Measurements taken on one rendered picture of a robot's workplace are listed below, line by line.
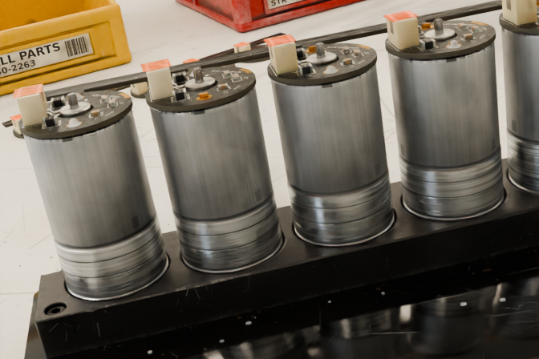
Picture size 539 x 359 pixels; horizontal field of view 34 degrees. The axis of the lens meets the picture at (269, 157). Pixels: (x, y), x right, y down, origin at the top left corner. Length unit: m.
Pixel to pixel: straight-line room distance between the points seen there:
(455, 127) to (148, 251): 0.07
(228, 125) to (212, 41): 0.29
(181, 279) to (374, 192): 0.05
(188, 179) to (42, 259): 0.09
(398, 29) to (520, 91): 0.03
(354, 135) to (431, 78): 0.02
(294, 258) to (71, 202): 0.05
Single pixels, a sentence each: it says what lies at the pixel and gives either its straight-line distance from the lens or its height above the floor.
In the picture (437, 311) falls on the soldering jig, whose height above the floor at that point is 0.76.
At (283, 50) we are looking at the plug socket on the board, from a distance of 0.19.
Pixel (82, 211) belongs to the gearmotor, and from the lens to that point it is 0.19.
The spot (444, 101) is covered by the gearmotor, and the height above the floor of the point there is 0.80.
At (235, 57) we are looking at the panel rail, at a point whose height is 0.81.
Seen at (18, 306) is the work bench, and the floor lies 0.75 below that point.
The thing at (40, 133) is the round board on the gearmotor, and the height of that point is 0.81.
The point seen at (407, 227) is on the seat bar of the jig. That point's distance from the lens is 0.21.
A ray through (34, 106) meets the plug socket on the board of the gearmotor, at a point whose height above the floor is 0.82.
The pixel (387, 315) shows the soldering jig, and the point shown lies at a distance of 0.20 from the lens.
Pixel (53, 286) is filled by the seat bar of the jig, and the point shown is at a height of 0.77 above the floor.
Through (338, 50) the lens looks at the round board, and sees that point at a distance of 0.21.
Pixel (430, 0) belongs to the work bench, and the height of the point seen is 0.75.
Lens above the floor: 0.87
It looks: 23 degrees down
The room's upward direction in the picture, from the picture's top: 10 degrees counter-clockwise
